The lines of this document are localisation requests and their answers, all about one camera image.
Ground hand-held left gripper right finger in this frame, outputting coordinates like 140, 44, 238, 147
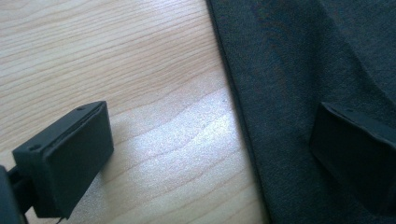
309, 102, 396, 216

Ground dark cloth garment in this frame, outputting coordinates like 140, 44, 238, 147
205, 0, 396, 224

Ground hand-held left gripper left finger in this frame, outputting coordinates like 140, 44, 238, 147
12, 100, 115, 219

